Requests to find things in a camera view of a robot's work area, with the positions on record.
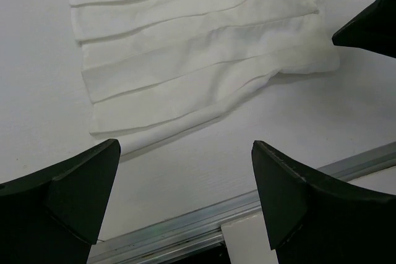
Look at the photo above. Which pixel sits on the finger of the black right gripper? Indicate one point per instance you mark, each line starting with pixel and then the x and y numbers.
pixel 373 29

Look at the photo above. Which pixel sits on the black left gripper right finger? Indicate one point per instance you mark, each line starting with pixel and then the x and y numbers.
pixel 312 217

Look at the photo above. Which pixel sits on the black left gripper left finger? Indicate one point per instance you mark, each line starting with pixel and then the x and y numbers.
pixel 55 215

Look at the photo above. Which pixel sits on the white pleated skirt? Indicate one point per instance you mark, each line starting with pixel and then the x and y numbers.
pixel 155 68

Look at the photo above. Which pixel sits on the aluminium table edge rail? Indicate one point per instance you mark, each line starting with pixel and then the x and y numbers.
pixel 193 232

